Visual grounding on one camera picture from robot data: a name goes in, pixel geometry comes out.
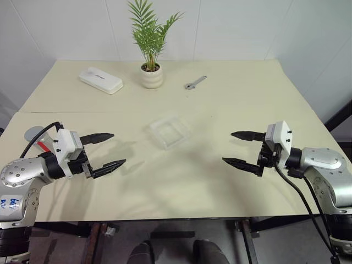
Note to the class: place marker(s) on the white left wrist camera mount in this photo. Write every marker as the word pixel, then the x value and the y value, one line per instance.
pixel 63 143

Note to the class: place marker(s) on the dark rounded shape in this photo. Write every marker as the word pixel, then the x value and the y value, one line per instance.
pixel 210 251
pixel 141 253

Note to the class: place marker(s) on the white ribbed plant pot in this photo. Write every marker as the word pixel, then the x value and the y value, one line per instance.
pixel 151 78

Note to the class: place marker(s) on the black slanted metal bar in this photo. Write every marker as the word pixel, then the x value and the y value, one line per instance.
pixel 339 114

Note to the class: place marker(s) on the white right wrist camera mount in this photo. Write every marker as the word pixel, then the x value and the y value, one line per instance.
pixel 280 134

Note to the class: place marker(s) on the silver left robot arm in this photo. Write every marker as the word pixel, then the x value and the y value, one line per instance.
pixel 19 171

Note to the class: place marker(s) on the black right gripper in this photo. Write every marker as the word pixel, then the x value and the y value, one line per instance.
pixel 268 158

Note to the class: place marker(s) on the silver adjustable wrench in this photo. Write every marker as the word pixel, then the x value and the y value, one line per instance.
pixel 194 82

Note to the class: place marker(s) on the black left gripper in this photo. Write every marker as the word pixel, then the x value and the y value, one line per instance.
pixel 76 165

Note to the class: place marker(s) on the green potted palm plant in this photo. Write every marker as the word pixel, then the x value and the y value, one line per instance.
pixel 149 33

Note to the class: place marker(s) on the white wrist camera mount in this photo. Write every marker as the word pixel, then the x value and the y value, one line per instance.
pixel 63 143
pixel 280 134

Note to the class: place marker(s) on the clear plastic container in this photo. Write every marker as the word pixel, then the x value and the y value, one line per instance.
pixel 170 131

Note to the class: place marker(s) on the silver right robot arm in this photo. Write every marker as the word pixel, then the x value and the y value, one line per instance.
pixel 324 165

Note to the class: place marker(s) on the white rectangular case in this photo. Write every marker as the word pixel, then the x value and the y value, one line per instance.
pixel 101 79

